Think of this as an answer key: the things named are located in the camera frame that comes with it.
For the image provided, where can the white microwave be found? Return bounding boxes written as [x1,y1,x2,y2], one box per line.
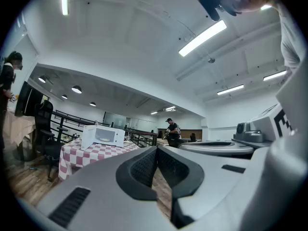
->
[81,125,126,151]

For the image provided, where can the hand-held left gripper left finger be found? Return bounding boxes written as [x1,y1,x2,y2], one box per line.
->
[36,145,174,231]

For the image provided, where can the red white checkered tablecloth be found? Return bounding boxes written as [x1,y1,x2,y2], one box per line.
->
[58,137,141,181]

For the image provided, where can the person's grey shirt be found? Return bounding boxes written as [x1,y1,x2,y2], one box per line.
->
[276,2,304,70]

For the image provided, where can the beige tablecloth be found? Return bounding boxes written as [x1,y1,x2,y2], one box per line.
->
[2,111,37,147]

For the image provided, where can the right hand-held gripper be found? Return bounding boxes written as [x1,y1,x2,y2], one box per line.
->
[178,55,308,157]

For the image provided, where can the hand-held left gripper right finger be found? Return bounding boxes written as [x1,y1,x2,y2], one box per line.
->
[156,145,268,229]

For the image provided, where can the black railing with wooden top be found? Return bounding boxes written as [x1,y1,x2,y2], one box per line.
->
[50,109,158,148]

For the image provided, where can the black monitor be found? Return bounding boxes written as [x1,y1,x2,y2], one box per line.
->
[14,80,44,117]

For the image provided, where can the black office chair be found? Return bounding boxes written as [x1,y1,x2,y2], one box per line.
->
[33,100,69,182]

